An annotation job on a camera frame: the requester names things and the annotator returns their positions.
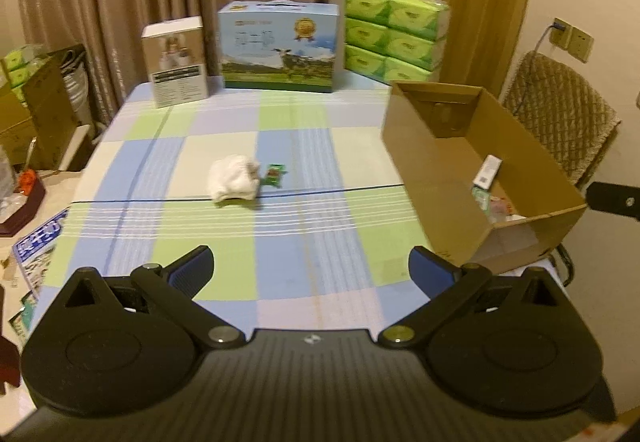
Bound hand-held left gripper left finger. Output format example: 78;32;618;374
60;245;247;351

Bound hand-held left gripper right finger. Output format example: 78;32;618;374
377;245;564;348

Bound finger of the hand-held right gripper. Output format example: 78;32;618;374
585;181;640;224

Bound slim green carton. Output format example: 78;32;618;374
471;186;494;213

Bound long white carton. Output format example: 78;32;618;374
473;154;504;191

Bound crumpled white cloth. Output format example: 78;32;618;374
207;154;262;204

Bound quilted beige chair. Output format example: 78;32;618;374
499;50;623;189

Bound small green packet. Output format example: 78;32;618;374
259;163;287;187

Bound blue printed flat box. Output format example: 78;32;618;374
12;207;71;301

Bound dark red wooden tray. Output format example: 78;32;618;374
0;171;49;239

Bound white photo-print box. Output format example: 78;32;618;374
140;15;210;109

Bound brown cardboard storage box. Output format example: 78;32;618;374
0;50;94;173

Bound white plastic bag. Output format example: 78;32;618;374
62;50;94;126

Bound stack of green tissue packs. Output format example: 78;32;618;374
342;0;451;85

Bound blue milk gift box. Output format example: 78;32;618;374
216;0;341;95

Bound loose green tissue packs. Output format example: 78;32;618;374
0;46;37;103

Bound black metal chair frame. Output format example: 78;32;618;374
552;242;577;289

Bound beige wall socket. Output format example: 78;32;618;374
549;17;574;50
569;25;595;64

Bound black power cable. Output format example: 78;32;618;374
515;26;558;113

